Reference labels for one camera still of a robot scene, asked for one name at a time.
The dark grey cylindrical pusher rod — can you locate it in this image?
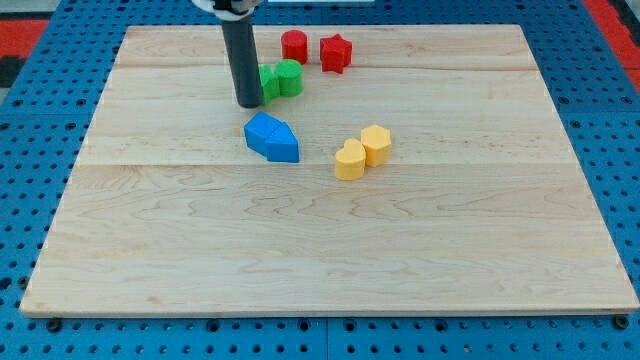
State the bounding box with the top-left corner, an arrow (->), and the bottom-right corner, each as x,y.
221,17 -> 264,109

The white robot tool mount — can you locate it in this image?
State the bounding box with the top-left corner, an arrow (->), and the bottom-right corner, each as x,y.
191,0 -> 263,21

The blue cube block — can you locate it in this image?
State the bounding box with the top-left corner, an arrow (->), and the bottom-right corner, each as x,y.
244,112 -> 281,156

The blue triangle block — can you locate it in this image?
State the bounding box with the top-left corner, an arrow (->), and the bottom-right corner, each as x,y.
265,122 -> 300,163

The red cylinder block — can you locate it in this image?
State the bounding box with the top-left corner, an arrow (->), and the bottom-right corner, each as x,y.
280,30 -> 308,65

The green cylinder block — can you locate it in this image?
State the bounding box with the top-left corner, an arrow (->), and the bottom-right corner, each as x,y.
275,59 -> 304,97

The red star block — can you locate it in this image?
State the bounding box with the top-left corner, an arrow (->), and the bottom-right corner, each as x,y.
320,34 -> 353,74

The yellow heart block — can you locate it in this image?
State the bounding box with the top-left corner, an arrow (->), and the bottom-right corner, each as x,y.
334,138 -> 366,181

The yellow hexagon block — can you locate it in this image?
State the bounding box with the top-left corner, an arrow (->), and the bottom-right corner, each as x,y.
360,125 -> 392,167

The light wooden board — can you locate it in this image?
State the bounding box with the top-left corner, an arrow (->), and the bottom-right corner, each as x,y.
20,24 -> 639,318

